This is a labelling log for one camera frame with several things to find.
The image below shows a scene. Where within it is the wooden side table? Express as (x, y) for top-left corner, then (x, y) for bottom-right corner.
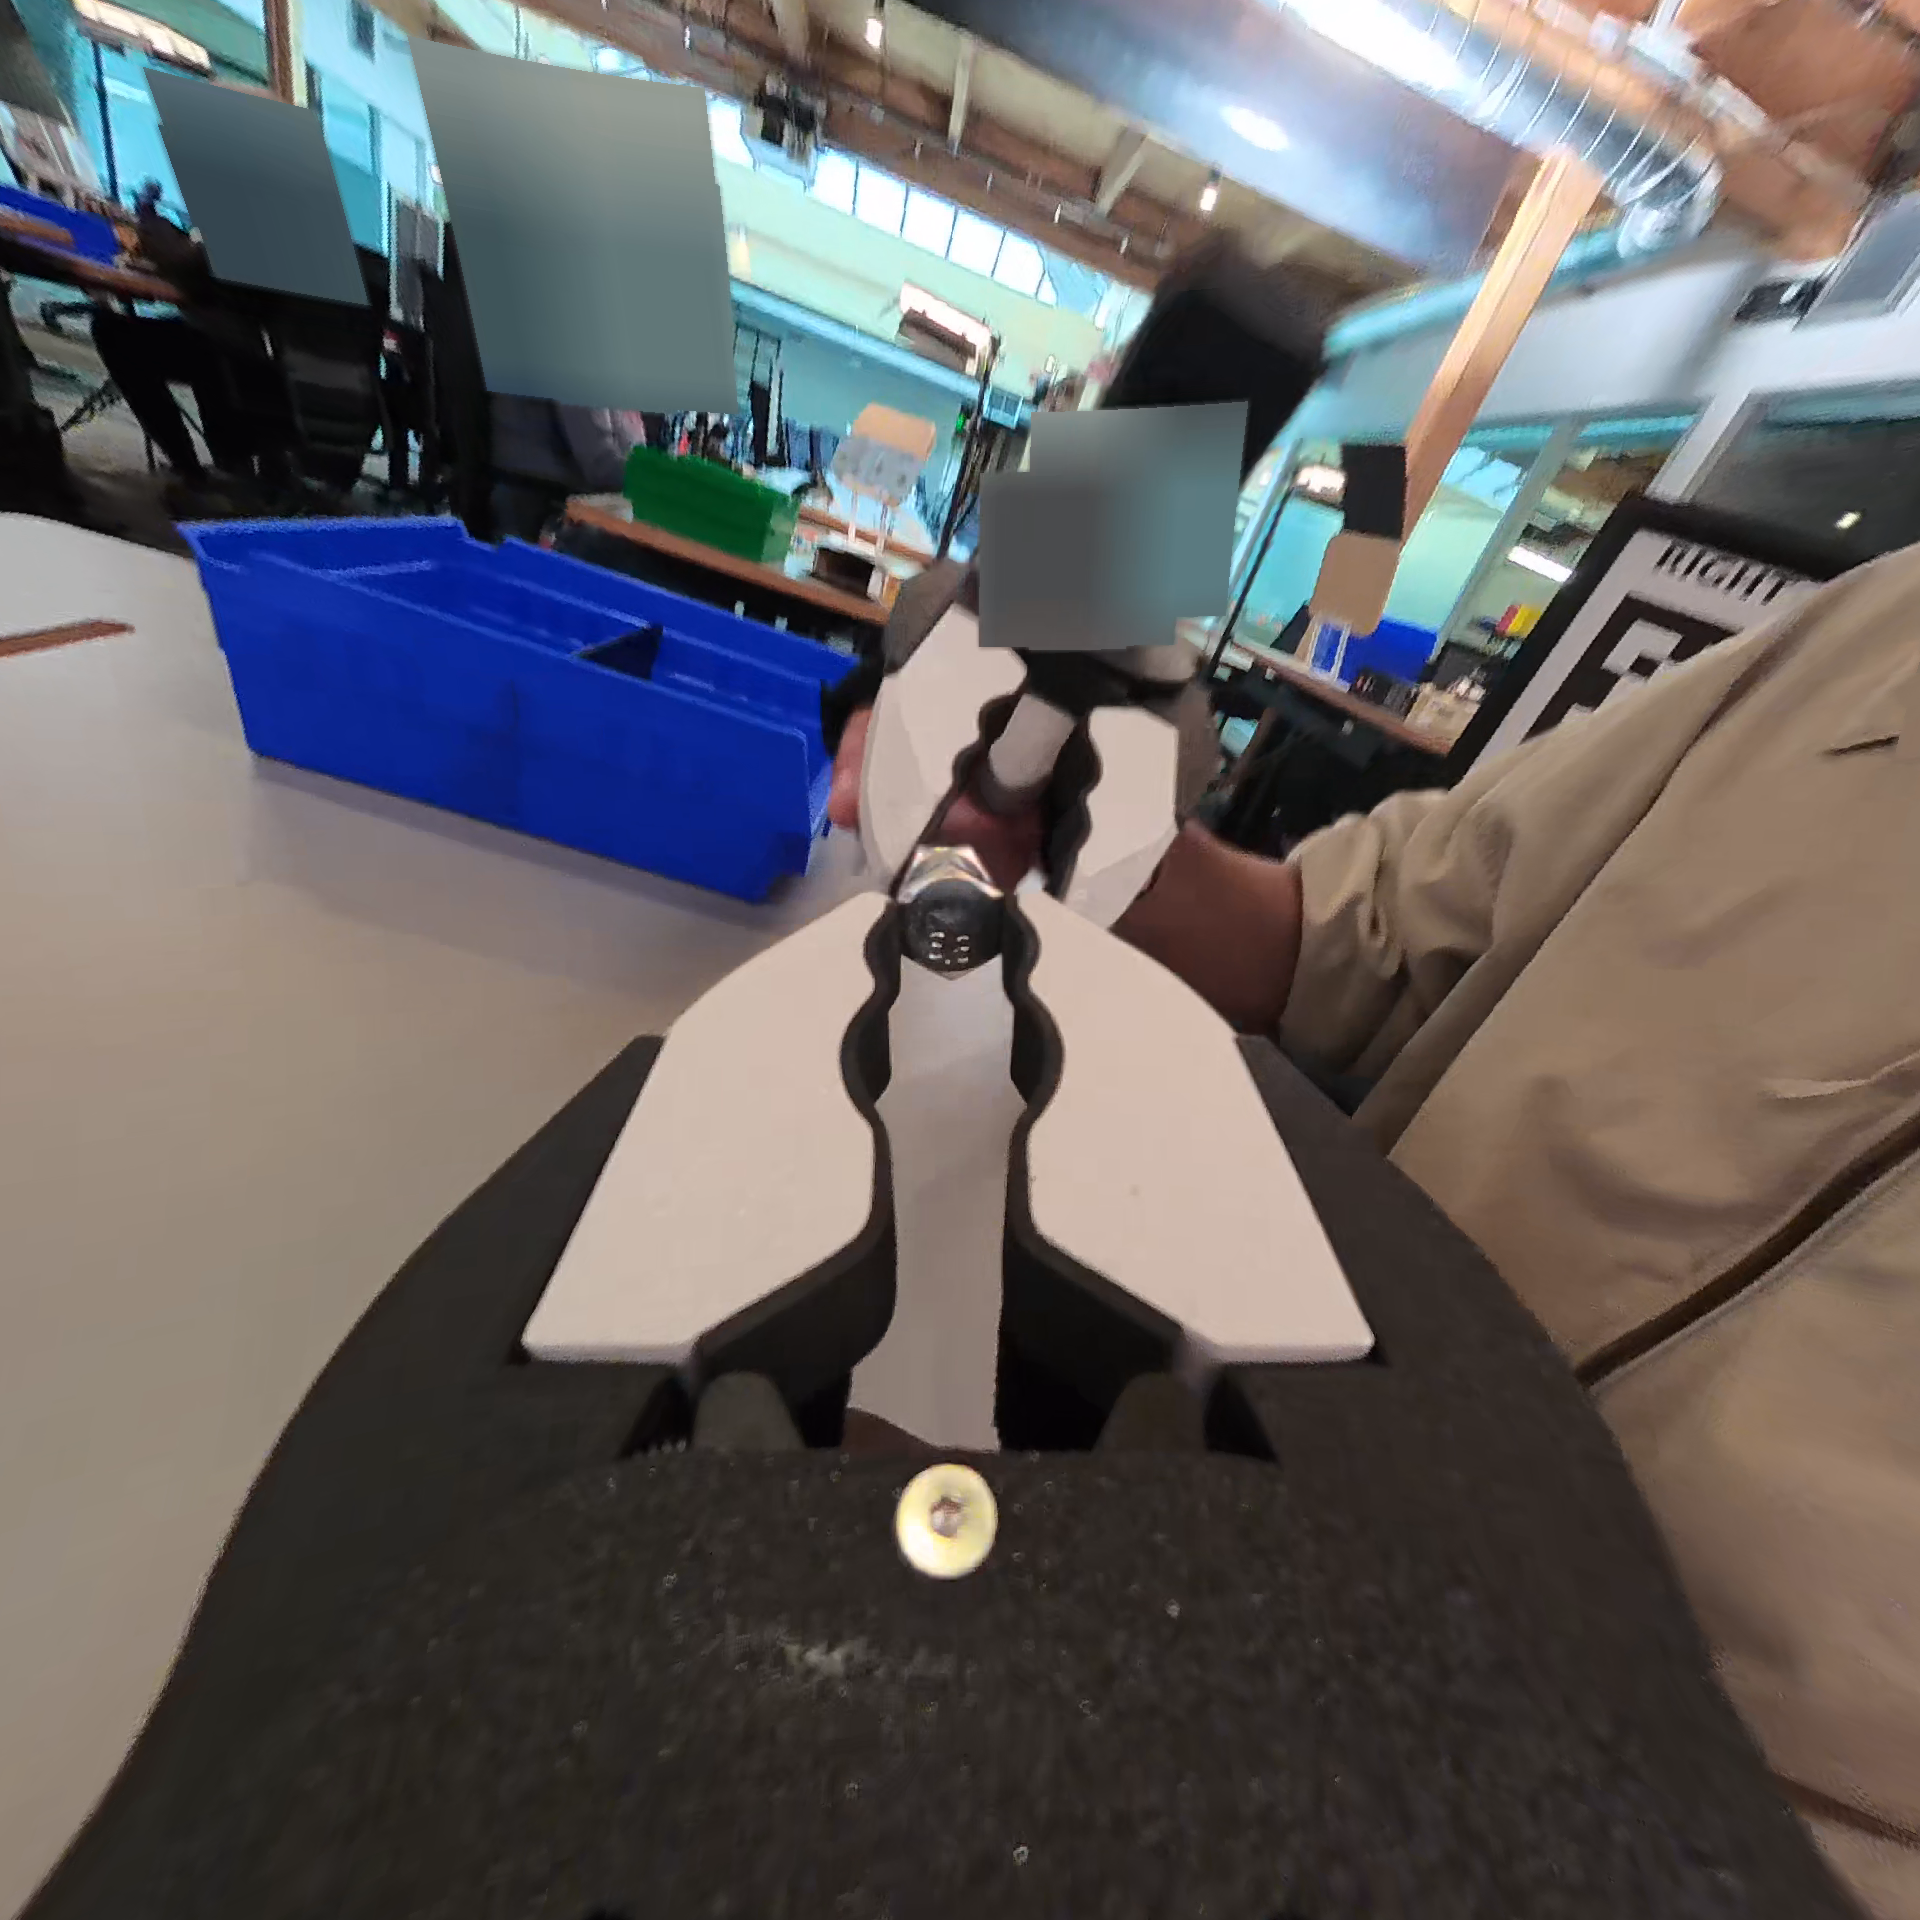
(564, 499), (897, 633)

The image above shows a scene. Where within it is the green crate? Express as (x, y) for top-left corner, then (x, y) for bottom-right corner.
(618, 444), (806, 571)

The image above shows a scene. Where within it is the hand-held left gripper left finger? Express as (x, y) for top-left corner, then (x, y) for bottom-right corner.
(523, 888), (907, 1417)

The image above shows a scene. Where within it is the blue bin with black divider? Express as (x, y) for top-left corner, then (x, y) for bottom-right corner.
(181, 515), (873, 907)

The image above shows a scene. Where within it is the person's right hand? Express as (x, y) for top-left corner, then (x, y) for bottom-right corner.
(822, 715), (1052, 903)

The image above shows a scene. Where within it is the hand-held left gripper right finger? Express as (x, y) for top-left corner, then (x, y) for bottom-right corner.
(1000, 882), (1380, 1417)

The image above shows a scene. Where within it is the printed tag sign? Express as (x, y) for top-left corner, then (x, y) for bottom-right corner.
(1453, 496), (1869, 771)

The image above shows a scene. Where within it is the steel hex bolt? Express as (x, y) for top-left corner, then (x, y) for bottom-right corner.
(899, 880), (1015, 986)

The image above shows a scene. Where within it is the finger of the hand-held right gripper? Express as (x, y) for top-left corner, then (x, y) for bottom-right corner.
(1036, 691), (1197, 933)
(852, 595), (1022, 891)

